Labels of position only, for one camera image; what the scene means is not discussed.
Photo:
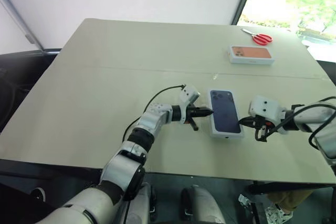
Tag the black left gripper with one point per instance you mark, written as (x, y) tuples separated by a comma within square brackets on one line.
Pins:
[(189, 113)]

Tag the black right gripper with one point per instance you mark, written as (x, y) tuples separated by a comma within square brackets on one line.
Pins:
[(262, 123)]

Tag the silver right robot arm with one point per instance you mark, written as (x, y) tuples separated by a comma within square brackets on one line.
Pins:
[(312, 121)]

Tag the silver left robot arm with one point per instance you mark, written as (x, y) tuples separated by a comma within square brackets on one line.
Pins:
[(120, 166)]

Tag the white orange-print phone box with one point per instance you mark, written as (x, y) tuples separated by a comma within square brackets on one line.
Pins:
[(249, 52)]

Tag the person leg tan trousers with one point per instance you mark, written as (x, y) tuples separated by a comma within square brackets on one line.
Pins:
[(288, 199)]

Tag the white patterned shoe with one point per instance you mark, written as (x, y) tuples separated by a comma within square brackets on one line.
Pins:
[(277, 214)]

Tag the black furniture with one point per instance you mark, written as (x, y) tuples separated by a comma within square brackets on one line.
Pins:
[(21, 77)]

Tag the grey metal bar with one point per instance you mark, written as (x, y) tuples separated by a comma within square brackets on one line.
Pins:
[(21, 16)]

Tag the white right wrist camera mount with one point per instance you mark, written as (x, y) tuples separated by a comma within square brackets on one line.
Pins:
[(265, 106)]

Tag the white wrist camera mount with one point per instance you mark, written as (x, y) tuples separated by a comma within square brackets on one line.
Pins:
[(265, 106), (187, 95)]

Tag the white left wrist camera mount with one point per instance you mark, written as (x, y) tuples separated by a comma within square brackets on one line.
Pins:
[(187, 95)]

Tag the black table frame bar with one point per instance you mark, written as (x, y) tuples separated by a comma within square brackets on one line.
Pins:
[(288, 187)]

